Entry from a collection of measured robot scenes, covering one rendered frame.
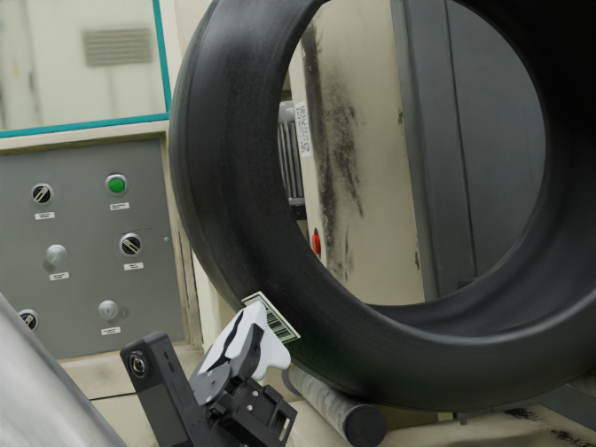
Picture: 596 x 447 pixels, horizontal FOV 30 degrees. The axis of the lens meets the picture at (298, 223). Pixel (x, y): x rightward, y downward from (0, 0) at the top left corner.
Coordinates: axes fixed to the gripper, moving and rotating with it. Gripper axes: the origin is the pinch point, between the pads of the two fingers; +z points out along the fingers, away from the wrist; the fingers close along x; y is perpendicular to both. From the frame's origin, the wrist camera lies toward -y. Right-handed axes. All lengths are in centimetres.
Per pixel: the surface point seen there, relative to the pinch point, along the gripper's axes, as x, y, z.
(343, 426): -2.1, 16.2, -1.6
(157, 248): -59, 9, 50
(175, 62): -233, 34, 286
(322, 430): -14.9, 22.3, 6.7
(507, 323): -1.5, 34.1, 28.0
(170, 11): -226, 19, 299
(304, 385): -18.0, 19.7, 12.8
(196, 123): 2.5, -14.7, 11.4
